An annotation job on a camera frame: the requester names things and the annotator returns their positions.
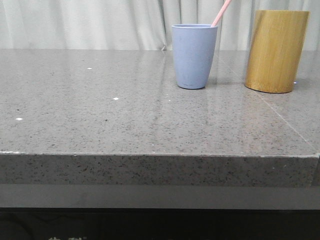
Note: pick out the blue plastic cup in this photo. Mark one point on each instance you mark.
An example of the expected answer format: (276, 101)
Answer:
(193, 47)

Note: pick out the bamboo wooden cylindrical holder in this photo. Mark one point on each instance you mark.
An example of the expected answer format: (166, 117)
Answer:
(275, 51)

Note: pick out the white pleated curtain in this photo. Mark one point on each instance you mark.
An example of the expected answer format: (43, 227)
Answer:
(136, 24)

